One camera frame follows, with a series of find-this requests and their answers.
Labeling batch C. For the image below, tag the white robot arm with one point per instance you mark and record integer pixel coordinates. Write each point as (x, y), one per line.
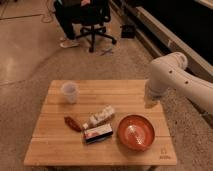
(169, 71)

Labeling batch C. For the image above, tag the white sneaker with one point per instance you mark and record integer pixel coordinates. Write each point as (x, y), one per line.
(69, 44)

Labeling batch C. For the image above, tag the orange ceramic bowl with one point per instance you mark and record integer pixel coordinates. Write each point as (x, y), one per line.
(136, 132)

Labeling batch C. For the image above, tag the white plastic bottle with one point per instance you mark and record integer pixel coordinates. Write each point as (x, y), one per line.
(99, 117)

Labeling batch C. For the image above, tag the wooden folding table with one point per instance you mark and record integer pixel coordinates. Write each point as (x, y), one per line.
(54, 144)

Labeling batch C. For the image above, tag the black box on floor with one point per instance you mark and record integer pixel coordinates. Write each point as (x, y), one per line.
(127, 31)

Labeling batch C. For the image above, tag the black office chair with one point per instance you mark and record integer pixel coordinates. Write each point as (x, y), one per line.
(94, 16)

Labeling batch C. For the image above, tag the clear plastic cup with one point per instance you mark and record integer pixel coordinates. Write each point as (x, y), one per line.
(70, 92)

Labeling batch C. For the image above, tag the small red white box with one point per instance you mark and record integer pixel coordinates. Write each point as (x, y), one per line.
(97, 133)

